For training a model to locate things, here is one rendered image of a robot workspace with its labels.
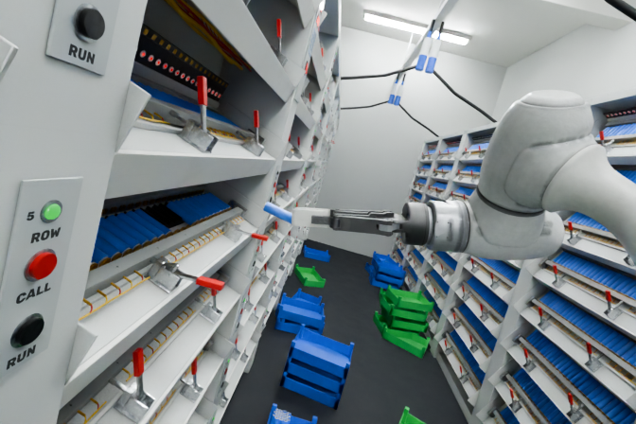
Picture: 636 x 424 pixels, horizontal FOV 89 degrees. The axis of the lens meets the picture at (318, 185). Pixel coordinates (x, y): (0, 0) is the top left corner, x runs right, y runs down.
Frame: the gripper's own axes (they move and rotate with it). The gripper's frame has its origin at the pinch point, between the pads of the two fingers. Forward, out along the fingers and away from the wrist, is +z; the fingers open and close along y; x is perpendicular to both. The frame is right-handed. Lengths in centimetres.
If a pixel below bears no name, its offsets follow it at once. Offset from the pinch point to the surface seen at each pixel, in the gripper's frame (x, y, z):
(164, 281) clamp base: 6.6, 18.8, 17.1
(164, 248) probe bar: 3.4, 14.9, 19.4
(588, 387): 64, -60, -94
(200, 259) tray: 7.2, 7.0, 17.8
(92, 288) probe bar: 4.1, 28.4, 19.0
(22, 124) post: -10.7, 43.1, 10.5
